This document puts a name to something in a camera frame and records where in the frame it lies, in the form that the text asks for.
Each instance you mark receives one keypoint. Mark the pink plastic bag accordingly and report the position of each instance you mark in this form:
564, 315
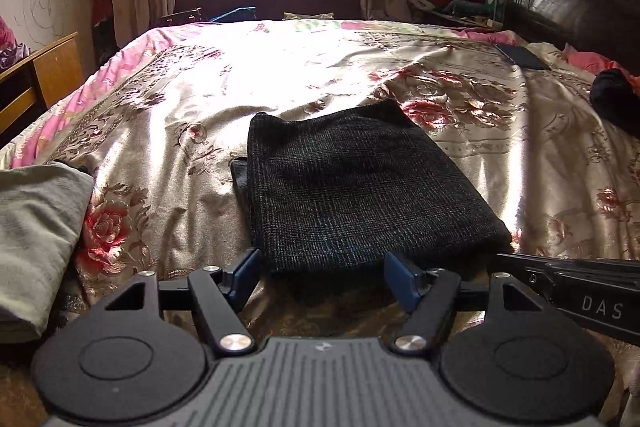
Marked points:
11, 51

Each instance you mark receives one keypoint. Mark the floral satin bedspread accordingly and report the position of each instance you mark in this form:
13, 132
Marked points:
162, 128

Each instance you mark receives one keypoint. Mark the dark wooden headboard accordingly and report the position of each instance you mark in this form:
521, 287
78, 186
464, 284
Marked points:
607, 27

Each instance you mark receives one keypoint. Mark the black garment on bed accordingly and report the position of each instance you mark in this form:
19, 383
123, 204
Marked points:
612, 97

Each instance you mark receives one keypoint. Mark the dark grey knit pants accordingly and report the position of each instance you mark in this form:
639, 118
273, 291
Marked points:
339, 192

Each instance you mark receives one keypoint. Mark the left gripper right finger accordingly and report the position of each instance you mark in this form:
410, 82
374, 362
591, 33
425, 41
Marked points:
498, 347

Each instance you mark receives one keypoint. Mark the pink crumpled cloth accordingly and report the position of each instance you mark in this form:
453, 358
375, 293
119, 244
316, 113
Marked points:
595, 63

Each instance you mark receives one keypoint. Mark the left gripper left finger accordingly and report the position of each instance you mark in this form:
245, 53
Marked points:
149, 347

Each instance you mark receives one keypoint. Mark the grey folded cloth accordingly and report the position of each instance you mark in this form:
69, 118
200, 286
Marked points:
43, 208

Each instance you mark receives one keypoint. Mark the wooden desk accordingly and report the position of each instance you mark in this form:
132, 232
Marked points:
36, 83

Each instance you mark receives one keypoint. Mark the blue object by bench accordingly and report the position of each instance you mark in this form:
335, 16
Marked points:
240, 14

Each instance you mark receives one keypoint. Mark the black tablet on bed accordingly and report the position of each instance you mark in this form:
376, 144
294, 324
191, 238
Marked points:
521, 57

